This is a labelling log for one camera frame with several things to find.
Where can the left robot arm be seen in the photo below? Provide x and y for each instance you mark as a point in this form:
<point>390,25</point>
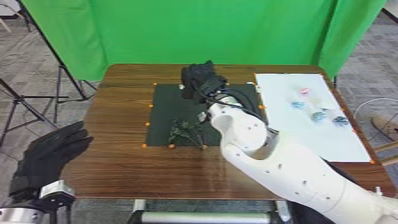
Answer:
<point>36,210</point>

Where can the white sheet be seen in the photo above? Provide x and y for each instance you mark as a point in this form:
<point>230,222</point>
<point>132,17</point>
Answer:
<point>296,133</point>

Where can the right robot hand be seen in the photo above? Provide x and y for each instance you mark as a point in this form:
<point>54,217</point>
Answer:
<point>200,78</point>

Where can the dark mat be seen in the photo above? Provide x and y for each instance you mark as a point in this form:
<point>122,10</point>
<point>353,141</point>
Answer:
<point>163,110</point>

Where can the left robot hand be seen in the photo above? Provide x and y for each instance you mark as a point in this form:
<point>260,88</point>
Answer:
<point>51,156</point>

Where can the pink flower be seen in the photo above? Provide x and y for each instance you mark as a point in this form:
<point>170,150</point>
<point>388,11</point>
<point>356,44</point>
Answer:
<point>305,90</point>

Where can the pale grey bar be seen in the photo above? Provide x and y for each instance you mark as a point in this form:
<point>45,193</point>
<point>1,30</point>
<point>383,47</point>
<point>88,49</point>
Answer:
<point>207,218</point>

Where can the black tripod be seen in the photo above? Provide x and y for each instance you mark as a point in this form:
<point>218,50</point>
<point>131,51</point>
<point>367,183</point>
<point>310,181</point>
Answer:
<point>24,103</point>

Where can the light blue flower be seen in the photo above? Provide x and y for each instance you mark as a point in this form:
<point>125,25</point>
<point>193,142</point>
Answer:
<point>298,105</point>

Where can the bunch of green sprigs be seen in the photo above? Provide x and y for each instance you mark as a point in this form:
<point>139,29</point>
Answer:
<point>186,130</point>

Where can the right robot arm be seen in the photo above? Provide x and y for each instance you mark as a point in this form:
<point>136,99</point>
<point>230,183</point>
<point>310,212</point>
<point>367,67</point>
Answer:
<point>285,166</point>

